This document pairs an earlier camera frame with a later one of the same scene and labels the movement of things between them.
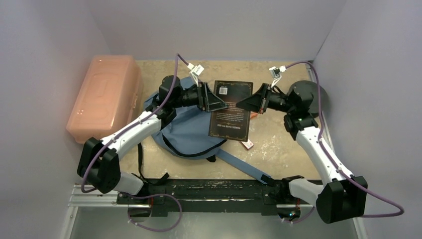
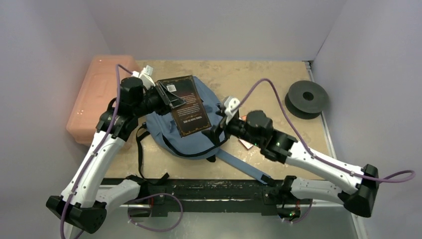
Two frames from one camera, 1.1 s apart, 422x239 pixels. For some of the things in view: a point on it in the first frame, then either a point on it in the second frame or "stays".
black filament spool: x=305 y=89 stays
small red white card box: x=248 y=144 stays
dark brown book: x=232 y=122 → x=191 y=117
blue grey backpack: x=187 y=135 stays
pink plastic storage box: x=111 y=93 stays
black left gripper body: x=203 y=102 → x=162 y=104
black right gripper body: x=264 y=98 → x=221 y=124
